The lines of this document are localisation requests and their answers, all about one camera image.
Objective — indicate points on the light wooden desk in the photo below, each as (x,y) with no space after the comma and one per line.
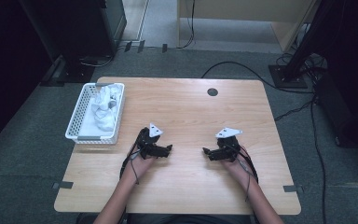
(245,9)

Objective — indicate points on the black slanted stand pole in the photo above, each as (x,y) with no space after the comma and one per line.
(304,40)

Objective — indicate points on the person's dark lap clothing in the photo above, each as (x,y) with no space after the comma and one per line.
(183,219)

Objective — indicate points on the dark cabinet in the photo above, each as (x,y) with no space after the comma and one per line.
(84,25)

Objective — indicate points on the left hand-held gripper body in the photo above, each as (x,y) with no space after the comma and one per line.
(146,143)

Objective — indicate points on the white plastic mesh basket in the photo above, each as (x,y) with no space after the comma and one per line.
(77,115)

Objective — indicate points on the white T-shirt with blue print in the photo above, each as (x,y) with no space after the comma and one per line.
(104,118)

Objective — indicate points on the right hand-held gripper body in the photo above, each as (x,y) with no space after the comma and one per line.
(228,146)

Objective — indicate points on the dark equipment box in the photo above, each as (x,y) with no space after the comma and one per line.
(345,115)

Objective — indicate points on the grey tape strip on table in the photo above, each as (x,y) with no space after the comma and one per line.
(292,188)
(63,185)

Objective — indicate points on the black stand base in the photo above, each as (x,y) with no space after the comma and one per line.
(74,73)

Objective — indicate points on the person's right hand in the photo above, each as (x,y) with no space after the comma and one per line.
(239,169)

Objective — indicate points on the black square stand base plate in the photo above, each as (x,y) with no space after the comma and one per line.
(287,81)

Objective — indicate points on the person's left hand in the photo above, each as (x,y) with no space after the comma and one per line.
(138,166)

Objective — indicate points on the dark round table grommet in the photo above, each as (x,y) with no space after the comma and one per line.
(212,92)

